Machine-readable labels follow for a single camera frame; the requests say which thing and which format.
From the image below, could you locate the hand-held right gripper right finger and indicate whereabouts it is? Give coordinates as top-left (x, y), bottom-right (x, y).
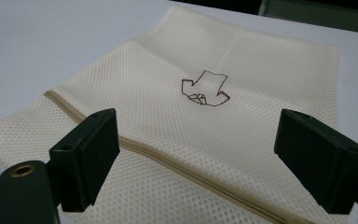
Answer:
top-left (273, 108), bottom-right (358, 216)

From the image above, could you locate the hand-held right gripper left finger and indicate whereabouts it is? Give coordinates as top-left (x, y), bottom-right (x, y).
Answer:
top-left (48, 107), bottom-right (121, 213)

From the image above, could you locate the cream mesh laundry bag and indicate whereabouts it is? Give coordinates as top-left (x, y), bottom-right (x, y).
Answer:
top-left (0, 5), bottom-right (355, 224)

